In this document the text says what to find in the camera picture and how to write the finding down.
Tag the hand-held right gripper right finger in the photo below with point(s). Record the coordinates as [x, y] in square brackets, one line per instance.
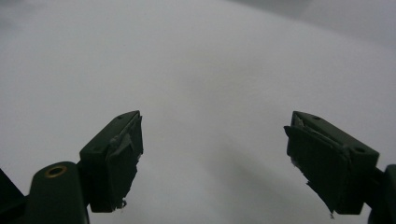
[330, 161]

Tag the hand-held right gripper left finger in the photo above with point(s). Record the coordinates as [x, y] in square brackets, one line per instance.
[112, 161]

